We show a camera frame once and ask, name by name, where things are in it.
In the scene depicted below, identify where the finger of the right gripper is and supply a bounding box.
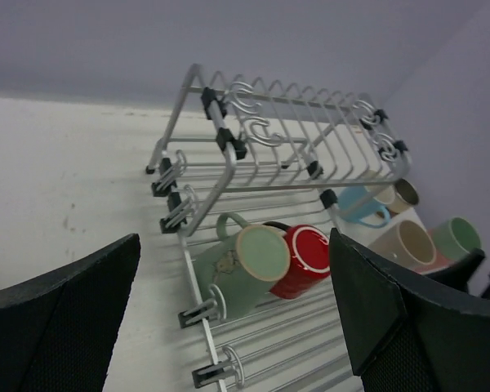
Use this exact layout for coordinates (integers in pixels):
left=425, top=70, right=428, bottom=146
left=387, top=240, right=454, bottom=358
left=425, top=248, right=486, bottom=292

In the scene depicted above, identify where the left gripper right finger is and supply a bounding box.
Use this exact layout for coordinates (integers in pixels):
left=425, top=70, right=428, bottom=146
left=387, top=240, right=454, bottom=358
left=329, top=229, right=490, bottom=391

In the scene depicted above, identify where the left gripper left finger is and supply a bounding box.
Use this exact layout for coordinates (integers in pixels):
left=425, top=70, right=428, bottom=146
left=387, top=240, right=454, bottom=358
left=0, top=234, right=140, bottom=391

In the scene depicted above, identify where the pink tumbler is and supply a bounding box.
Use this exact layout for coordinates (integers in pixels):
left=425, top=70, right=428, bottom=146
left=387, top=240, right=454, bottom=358
left=412, top=252, right=454, bottom=274

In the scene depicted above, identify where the light green tumbler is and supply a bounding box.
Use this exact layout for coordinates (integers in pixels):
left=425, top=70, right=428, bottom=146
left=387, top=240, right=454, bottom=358
left=430, top=216, right=482, bottom=261

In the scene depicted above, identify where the beige tumbler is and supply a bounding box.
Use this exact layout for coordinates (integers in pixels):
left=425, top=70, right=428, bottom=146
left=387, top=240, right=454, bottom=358
left=368, top=220, right=436, bottom=269

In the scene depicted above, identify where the cream and brown cup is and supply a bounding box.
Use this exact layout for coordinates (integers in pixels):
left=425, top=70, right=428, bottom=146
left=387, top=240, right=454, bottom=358
left=387, top=178, right=420, bottom=216

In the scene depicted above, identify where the red mug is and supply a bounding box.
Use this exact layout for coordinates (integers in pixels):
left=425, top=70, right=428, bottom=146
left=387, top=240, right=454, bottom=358
left=264, top=221, right=331, bottom=300

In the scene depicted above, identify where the light blue mug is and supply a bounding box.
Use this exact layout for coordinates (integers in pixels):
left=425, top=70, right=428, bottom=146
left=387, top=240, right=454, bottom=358
left=338, top=185, right=395, bottom=229

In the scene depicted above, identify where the sage green mug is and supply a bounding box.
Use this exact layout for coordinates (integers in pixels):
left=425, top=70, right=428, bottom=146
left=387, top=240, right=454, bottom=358
left=193, top=212, right=291, bottom=320

